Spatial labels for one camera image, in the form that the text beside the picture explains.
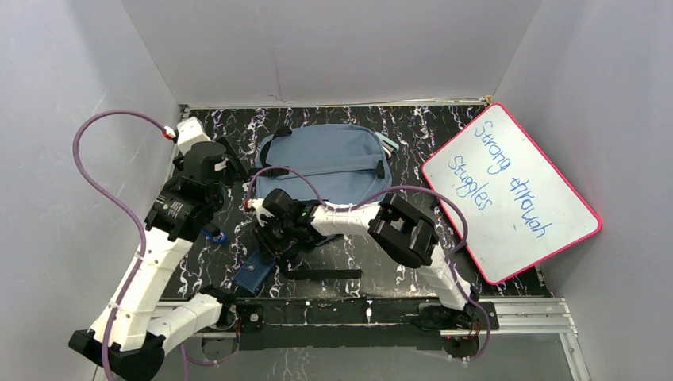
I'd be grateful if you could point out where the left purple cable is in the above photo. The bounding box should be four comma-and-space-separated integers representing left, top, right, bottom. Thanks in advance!
72, 109, 237, 381

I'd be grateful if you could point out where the pink framed whiteboard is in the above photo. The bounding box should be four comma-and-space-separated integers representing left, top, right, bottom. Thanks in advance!
421, 103, 602, 285

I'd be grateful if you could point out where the blue student backpack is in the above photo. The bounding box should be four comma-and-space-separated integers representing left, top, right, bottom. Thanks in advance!
247, 123, 395, 281

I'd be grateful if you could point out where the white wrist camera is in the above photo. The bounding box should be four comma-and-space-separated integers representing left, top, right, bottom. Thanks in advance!
244, 198, 275, 220
177, 117, 211, 155

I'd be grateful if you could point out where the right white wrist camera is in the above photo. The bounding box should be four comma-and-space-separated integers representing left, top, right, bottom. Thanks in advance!
244, 198, 275, 220

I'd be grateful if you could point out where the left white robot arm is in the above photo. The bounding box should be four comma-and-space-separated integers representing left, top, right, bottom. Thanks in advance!
68, 137, 248, 380

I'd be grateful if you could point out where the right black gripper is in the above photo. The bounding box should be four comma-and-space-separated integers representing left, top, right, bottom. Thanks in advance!
252, 217, 295, 265

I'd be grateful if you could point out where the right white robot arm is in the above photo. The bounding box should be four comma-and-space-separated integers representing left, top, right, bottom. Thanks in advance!
244, 189, 479, 329

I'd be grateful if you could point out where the black front rail frame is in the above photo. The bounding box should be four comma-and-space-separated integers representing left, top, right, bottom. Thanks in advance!
232, 298, 469, 350

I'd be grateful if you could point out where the navy snap wallet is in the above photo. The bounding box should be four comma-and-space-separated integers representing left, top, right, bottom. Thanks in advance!
233, 250, 276, 294

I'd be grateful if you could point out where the teal eraser case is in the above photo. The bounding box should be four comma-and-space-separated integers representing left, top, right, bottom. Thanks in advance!
375, 133, 399, 156

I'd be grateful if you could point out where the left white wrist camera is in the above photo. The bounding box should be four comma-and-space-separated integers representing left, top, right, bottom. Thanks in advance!
177, 117, 211, 155

